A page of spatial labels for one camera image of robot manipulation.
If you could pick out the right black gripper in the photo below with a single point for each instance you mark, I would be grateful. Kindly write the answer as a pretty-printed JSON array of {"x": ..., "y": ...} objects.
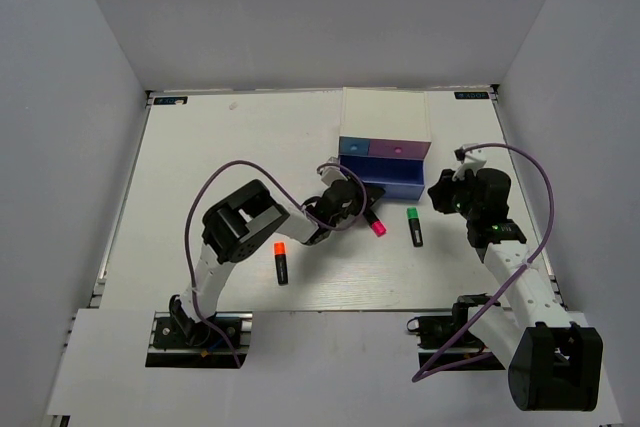
[{"x": 442, "y": 191}]

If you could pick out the green cap highlighter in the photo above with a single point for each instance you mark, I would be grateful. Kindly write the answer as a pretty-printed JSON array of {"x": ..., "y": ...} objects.
[{"x": 414, "y": 226}]

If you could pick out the corner label sticker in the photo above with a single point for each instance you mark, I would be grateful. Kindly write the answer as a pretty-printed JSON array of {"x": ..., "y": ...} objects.
[
  {"x": 471, "y": 95},
  {"x": 170, "y": 100}
]

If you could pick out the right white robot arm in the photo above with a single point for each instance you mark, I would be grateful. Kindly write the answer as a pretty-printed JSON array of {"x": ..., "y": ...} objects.
[{"x": 553, "y": 363}]

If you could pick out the orange cap highlighter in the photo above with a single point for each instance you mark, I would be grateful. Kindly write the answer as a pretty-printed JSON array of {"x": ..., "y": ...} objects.
[{"x": 281, "y": 265}]

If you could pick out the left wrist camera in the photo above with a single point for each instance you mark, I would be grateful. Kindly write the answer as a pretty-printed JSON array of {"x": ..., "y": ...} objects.
[{"x": 331, "y": 174}]

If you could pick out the pink drawer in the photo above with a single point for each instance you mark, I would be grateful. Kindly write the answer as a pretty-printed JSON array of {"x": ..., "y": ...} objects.
[{"x": 398, "y": 149}]

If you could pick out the white drawer organizer box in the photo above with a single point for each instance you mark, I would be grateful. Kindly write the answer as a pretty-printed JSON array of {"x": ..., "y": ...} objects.
[{"x": 385, "y": 114}]

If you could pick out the small light blue drawer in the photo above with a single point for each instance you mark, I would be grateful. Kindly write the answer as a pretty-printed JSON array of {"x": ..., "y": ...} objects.
[{"x": 354, "y": 146}]

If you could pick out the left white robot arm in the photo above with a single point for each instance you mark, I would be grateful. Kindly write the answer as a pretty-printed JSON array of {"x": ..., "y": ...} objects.
[{"x": 234, "y": 229}]

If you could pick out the right corner label sticker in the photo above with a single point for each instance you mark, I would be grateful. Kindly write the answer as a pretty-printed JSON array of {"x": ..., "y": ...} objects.
[{"x": 471, "y": 95}]

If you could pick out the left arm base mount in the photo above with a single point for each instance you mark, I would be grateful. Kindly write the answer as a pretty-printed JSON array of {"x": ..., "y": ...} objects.
[{"x": 169, "y": 348}]

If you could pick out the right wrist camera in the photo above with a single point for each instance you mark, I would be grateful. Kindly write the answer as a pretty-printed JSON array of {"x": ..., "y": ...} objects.
[{"x": 471, "y": 158}]

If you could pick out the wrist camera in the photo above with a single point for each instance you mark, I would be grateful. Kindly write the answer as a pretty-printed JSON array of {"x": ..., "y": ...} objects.
[
  {"x": 331, "y": 174},
  {"x": 471, "y": 158}
]

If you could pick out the pink cap highlighter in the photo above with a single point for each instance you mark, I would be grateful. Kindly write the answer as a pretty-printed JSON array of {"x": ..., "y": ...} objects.
[{"x": 375, "y": 223}]

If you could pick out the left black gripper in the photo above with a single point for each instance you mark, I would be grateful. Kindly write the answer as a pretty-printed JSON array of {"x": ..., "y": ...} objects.
[{"x": 373, "y": 194}]

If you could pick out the left corner label sticker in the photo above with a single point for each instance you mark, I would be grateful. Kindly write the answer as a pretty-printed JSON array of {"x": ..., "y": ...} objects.
[{"x": 170, "y": 100}]

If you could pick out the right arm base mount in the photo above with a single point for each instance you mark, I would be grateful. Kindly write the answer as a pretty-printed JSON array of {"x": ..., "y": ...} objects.
[{"x": 433, "y": 331}]

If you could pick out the wide blue bottom drawer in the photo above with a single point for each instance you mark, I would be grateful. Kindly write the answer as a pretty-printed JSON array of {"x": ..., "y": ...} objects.
[{"x": 400, "y": 178}]

